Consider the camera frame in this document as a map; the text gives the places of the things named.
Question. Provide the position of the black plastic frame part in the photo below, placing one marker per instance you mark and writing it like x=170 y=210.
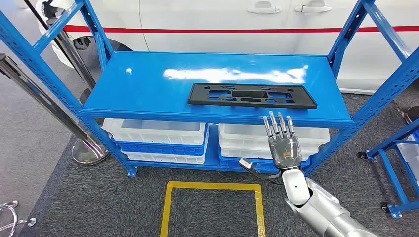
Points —
x=203 y=98

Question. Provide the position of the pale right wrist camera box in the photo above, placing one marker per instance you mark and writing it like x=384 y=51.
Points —
x=246 y=163

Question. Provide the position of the white car with red stripe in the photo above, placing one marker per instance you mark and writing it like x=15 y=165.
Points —
x=229 y=16

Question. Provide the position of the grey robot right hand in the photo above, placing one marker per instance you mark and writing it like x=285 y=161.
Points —
x=284 y=150

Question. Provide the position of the yellow floor tape square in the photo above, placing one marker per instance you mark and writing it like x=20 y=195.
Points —
x=212 y=185

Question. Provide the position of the chrome stanchion post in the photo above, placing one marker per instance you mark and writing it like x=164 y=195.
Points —
x=413 y=115
x=88 y=152
x=77 y=60

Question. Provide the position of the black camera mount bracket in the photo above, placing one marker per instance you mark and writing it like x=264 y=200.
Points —
x=262 y=175

